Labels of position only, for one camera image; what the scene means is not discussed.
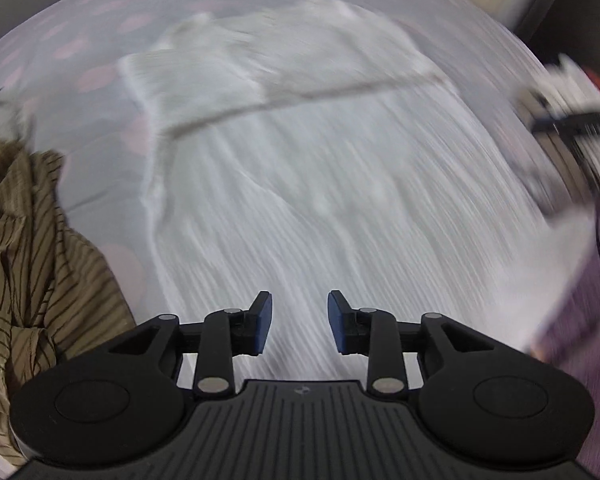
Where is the white muslin shirt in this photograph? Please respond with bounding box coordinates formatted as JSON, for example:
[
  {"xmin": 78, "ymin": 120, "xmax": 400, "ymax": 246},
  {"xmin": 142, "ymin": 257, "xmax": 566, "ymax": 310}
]
[{"xmin": 119, "ymin": 0, "xmax": 546, "ymax": 379}]

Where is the olive striped garment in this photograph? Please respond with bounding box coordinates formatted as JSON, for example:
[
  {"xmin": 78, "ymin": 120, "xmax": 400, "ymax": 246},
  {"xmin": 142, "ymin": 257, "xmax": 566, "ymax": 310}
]
[{"xmin": 0, "ymin": 141, "xmax": 135, "ymax": 467}]

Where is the purple fluffy fabric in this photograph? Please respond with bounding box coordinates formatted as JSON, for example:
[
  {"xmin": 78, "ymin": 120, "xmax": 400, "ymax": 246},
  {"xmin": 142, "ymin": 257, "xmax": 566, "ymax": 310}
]
[{"xmin": 536, "ymin": 206, "xmax": 600, "ymax": 478}]

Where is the polka dot bed sheet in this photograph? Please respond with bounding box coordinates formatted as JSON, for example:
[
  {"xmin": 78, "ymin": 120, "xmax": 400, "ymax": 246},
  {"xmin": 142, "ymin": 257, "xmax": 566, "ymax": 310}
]
[{"xmin": 0, "ymin": 0, "xmax": 600, "ymax": 476}]

